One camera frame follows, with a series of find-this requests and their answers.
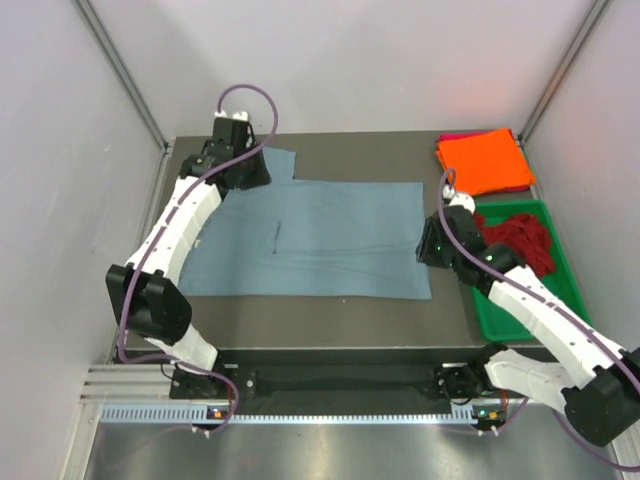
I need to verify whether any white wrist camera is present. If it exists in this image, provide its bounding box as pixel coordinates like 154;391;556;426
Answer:
442;184;476;215
214;110;249;122

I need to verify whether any slotted grey cable duct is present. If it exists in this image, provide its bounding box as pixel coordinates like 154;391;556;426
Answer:
99;402;507;425

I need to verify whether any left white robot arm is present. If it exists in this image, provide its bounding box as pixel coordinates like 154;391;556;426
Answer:
106;111;271;397

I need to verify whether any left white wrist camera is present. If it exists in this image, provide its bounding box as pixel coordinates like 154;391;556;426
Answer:
214;110;249;122

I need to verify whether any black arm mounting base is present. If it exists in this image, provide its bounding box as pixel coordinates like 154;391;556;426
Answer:
168;345;506;404

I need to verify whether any dark red t-shirt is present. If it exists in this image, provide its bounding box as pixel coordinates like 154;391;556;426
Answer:
474;213;555;278

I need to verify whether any green plastic tray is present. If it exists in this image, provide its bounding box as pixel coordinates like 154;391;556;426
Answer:
472;200;591;343

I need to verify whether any folded orange t-shirt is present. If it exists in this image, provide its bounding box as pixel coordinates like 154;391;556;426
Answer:
435;128;537;197

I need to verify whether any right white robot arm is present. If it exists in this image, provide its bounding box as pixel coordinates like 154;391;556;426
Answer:
416;186;639;447

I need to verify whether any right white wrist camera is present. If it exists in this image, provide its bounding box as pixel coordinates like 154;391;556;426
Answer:
442;184;476;215

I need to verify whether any grey-blue t-shirt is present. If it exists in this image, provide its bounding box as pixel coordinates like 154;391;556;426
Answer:
178;148;432;300

